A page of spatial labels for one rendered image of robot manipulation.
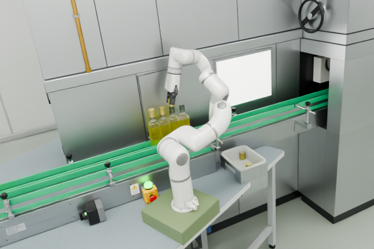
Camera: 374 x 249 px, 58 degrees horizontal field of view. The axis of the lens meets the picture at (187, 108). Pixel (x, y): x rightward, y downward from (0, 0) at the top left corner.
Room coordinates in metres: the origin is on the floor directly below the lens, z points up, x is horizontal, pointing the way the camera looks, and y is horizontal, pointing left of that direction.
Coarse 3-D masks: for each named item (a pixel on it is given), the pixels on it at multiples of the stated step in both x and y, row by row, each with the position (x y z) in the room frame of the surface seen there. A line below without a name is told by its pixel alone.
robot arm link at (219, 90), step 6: (210, 78) 1.57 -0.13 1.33; (216, 78) 1.57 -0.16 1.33; (204, 84) 1.58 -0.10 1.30; (210, 84) 1.55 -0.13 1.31; (216, 84) 1.54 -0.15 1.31; (222, 84) 1.54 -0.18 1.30; (210, 90) 1.55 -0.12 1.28; (216, 90) 1.53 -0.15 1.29; (222, 90) 1.52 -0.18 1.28; (228, 90) 1.53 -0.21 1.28; (216, 96) 1.52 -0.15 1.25; (222, 96) 1.52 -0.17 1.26; (228, 96) 1.55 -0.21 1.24; (210, 102) 1.60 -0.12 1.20; (210, 108) 1.57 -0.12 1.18
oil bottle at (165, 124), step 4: (160, 120) 1.70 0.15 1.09; (164, 120) 1.69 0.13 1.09; (168, 120) 1.70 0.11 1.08; (160, 124) 1.68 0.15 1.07; (164, 124) 1.68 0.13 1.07; (168, 124) 1.69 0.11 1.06; (160, 128) 1.69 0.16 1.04; (164, 128) 1.68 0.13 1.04; (168, 128) 1.69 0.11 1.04; (164, 132) 1.68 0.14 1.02; (168, 132) 1.69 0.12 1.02; (164, 136) 1.68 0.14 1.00
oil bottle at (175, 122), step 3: (168, 117) 1.74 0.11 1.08; (171, 117) 1.72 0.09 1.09; (174, 117) 1.72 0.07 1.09; (177, 117) 1.72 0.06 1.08; (171, 120) 1.71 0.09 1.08; (174, 120) 1.71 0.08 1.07; (177, 120) 1.72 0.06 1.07; (171, 123) 1.71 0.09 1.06; (174, 123) 1.71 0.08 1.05; (177, 123) 1.72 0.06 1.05; (171, 126) 1.71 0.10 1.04; (174, 126) 1.71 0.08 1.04; (177, 126) 1.72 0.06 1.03; (171, 129) 1.71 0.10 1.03; (174, 129) 1.71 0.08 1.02
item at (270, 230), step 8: (272, 168) 1.78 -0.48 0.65; (272, 176) 1.78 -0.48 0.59; (272, 184) 1.78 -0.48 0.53; (272, 192) 1.78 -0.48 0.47; (272, 200) 1.78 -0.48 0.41; (272, 208) 1.78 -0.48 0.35; (272, 216) 1.78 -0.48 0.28; (272, 224) 1.78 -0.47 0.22; (264, 232) 1.73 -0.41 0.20; (272, 232) 1.78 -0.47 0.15; (256, 240) 1.67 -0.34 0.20; (272, 240) 1.78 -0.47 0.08; (248, 248) 1.61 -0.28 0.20; (256, 248) 1.63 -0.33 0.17; (272, 248) 1.78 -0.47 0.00
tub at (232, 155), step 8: (224, 152) 1.71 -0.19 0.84; (232, 152) 1.73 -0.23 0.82; (240, 152) 1.75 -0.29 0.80; (248, 152) 1.72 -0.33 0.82; (256, 152) 1.66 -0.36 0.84; (232, 160) 1.72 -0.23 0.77; (240, 160) 1.72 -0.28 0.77; (248, 160) 1.71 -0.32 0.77; (256, 160) 1.64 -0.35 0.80; (264, 160) 1.57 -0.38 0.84; (240, 168) 1.52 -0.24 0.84; (248, 168) 1.52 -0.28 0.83
